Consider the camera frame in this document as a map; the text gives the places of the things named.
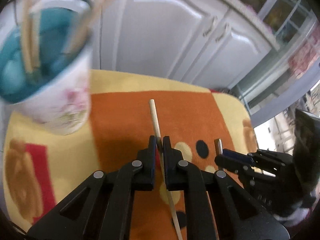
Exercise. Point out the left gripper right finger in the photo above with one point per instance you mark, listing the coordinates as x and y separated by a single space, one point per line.
171 157

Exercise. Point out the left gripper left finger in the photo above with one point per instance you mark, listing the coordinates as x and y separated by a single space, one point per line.
148 158

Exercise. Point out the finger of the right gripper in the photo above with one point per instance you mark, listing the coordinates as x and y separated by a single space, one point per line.
236 154
232 163

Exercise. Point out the metal spoon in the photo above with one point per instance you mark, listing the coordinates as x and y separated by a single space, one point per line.
218 147

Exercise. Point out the wooden chopstick four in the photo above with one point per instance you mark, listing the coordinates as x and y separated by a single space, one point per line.
157 132

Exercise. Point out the wooden chopstick two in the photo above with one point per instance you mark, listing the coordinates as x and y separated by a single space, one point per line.
75 27

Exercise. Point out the wooden chopstick three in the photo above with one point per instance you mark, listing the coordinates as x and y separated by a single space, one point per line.
80 33

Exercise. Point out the light wooden chopstick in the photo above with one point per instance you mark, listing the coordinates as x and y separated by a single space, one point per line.
35 40

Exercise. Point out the wooden chopstick one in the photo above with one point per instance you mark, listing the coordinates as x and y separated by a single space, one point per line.
25 36

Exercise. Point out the orange yellow patterned mat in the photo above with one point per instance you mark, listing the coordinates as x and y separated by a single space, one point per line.
41 168

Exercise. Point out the floral utensil holder bucket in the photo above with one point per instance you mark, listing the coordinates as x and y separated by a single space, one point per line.
56 95

